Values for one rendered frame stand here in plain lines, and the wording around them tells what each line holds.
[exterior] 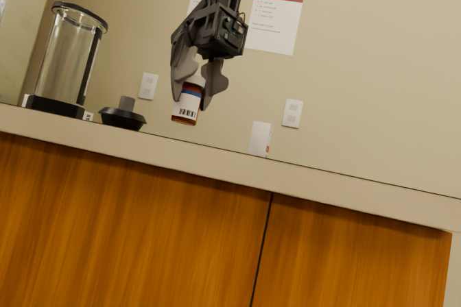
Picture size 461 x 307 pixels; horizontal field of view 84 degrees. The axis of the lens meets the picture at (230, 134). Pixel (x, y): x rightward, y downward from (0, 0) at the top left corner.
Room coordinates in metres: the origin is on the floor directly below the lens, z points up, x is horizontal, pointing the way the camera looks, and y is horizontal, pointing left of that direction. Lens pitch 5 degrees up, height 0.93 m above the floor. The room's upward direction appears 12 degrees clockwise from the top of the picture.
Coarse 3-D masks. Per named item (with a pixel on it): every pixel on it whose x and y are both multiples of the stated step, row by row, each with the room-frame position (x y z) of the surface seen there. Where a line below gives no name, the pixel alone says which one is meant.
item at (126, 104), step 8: (120, 104) 0.50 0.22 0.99; (128, 104) 0.50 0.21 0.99; (104, 112) 0.47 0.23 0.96; (112, 112) 0.46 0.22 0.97; (120, 112) 0.47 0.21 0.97; (128, 112) 0.48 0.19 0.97; (104, 120) 0.48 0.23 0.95; (112, 120) 0.47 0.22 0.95; (120, 120) 0.47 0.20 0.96; (128, 120) 0.48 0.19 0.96; (136, 120) 0.48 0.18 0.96; (144, 120) 0.51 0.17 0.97; (128, 128) 0.48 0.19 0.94; (136, 128) 0.50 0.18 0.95
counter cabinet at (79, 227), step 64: (0, 192) 0.40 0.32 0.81; (64, 192) 0.39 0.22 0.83; (128, 192) 0.38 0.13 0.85; (192, 192) 0.36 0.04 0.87; (256, 192) 0.36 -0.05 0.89; (0, 256) 0.39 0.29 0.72; (64, 256) 0.38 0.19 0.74; (128, 256) 0.37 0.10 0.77; (192, 256) 0.36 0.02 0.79; (256, 256) 0.35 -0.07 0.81; (320, 256) 0.34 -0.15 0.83; (384, 256) 0.34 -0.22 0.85; (448, 256) 0.33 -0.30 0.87
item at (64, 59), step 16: (64, 16) 0.50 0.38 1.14; (80, 16) 0.51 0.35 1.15; (64, 32) 0.50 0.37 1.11; (80, 32) 0.51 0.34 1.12; (48, 48) 0.50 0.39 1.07; (64, 48) 0.50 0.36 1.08; (80, 48) 0.52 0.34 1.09; (48, 64) 0.50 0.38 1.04; (64, 64) 0.50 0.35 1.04; (80, 64) 0.52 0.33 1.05; (48, 80) 0.50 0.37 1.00; (64, 80) 0.51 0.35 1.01; (80, 80) 0.53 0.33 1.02; (48, 96) 0.50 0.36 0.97; (64, 96) 0.51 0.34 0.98
